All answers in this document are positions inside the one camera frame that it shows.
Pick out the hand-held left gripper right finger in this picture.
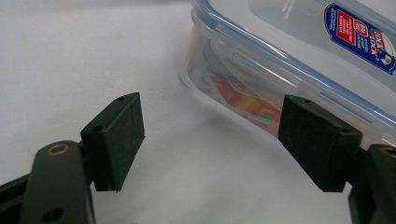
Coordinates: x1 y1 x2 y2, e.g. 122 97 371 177
277 94 396 224

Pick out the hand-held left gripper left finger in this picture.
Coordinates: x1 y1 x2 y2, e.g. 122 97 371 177
20 91 146 224

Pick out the clear plastic lidded container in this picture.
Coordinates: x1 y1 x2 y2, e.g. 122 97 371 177
190 0 396 138

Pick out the clear plastic food container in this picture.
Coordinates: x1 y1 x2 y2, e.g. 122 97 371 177
179 24 396 150

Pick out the colourful paper inside container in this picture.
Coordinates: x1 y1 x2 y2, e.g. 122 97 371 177
199 73 283 138

